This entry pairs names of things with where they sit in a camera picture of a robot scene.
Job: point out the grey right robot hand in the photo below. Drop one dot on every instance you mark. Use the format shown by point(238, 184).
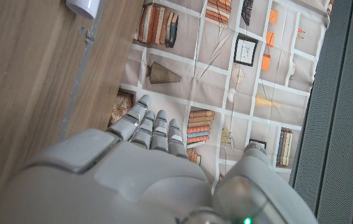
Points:
point(126, 180)

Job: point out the white plastic pipe marker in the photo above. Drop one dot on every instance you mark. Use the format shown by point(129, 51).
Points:
point(83, 7)

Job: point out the grey tape outline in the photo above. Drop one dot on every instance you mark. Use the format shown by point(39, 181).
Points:
point(80, 71)

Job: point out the printed bookshelf backdrop cloth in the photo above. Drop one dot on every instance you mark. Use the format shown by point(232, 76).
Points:
point(210, 87)

